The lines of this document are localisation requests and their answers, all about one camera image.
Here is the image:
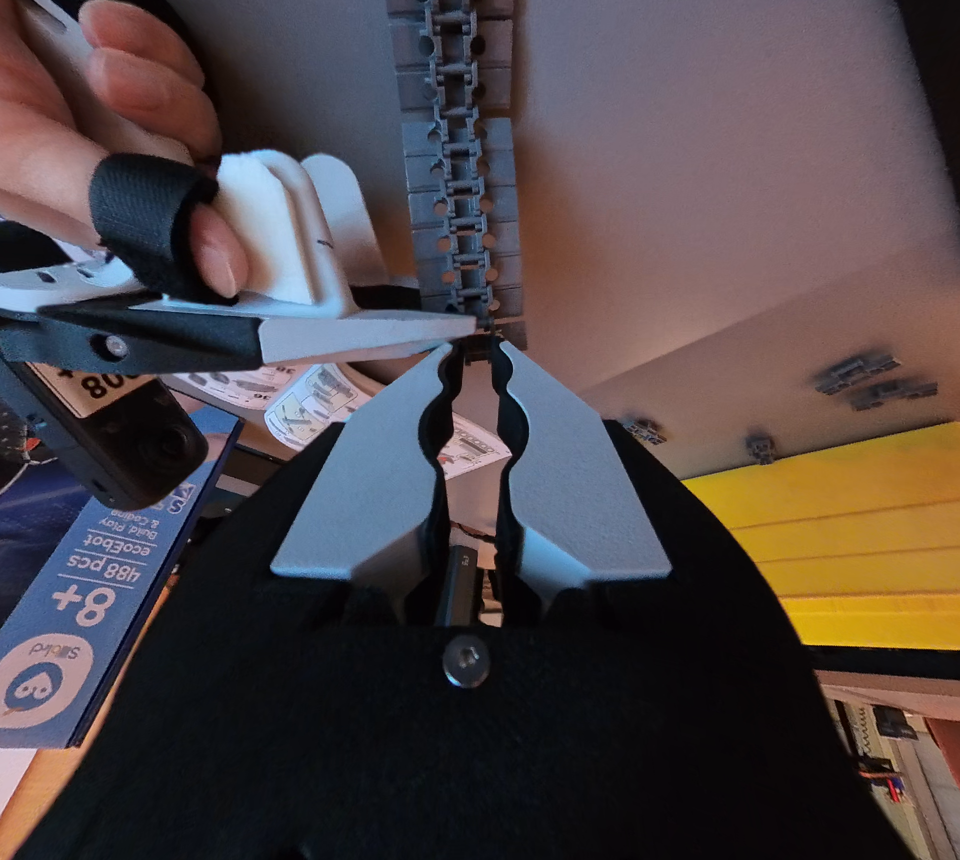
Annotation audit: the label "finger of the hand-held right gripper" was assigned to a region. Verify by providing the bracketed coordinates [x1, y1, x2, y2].
[258, 309, 481, 365]

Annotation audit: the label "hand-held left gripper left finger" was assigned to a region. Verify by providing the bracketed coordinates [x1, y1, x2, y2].
[270, 341, 464, 627]

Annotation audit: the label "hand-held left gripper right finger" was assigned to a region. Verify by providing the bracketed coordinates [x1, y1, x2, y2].
[491, 339, 672, 627]

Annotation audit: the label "grey toy track chain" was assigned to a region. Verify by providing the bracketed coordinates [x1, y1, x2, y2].
[372, 0, 530, 351]

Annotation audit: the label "grey desk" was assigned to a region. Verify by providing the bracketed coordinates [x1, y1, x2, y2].
[45, 0, 960, 501]

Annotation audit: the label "person's right hand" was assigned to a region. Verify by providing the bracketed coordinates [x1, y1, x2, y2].
[0, 0, 252, 300]

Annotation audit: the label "white instruction booklet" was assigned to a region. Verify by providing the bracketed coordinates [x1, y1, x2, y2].
[161, 361, 513, 480]

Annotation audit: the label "yellow plastic bin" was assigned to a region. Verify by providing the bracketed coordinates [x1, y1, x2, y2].
[681, 421, 960, 651]

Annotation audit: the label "blue robot kit box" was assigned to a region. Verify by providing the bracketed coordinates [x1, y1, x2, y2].
[0, 410, 245, 750]

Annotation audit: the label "scattered loose track links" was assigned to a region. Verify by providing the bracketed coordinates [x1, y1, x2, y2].
[622, 349, 940, 467]

